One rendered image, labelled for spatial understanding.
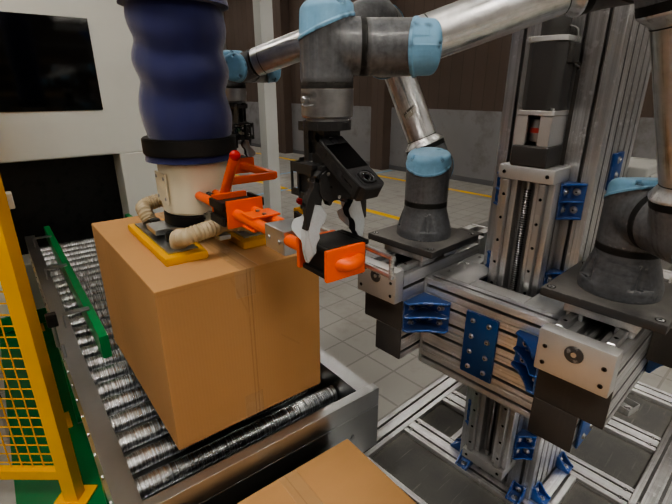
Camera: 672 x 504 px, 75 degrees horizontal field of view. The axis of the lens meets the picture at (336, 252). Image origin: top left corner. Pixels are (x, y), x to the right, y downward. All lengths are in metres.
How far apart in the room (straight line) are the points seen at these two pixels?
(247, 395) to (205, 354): 0.18
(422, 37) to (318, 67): 0.14
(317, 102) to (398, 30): 0.14
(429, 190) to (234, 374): 0.67
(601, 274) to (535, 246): 0.21
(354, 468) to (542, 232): 0.74
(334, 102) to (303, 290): 0.58
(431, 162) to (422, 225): 0.17
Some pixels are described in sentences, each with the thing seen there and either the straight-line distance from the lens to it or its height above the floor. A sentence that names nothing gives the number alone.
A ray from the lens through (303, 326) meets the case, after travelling 1.15.
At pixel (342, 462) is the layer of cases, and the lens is 1.23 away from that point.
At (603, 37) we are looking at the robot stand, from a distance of 1.19.
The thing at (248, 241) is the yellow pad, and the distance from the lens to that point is 1.12.
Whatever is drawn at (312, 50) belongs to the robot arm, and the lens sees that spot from 0.64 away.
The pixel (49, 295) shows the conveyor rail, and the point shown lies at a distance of 2.25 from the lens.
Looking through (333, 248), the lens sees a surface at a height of 1.20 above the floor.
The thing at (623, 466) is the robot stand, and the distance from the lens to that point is 1.95.
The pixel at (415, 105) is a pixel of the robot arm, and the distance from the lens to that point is 1.32.
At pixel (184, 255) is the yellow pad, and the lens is 1.06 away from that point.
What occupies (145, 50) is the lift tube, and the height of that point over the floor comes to 1.50.
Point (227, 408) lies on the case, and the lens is 1.15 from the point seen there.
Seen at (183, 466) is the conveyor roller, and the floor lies 0.54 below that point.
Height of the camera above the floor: 1.43
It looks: 20 degrees down
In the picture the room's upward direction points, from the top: straight up
